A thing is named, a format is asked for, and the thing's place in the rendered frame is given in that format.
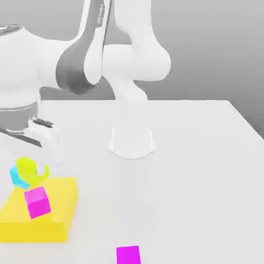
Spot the large yellow box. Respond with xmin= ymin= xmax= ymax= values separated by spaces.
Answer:
xmin=0 ymin=177 xmax=79 ymax=243

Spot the small cyan cube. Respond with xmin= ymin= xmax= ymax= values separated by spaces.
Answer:
xmin=9 ymin=164 xmax=31 ymax=190

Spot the small lime cube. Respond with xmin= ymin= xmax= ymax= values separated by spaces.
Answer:
xmin=15 ymin=156 xmax=50 ymax=186

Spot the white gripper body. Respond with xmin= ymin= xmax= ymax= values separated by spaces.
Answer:
xmin=0 ymin=126 xmax=62 ymax=168

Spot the small magenta cube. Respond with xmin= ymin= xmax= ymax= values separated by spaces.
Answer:
xmin=24 ymin=186 xmax=52 ymax=219
xmin=115 ymin=245 xmax=142 ymax=264

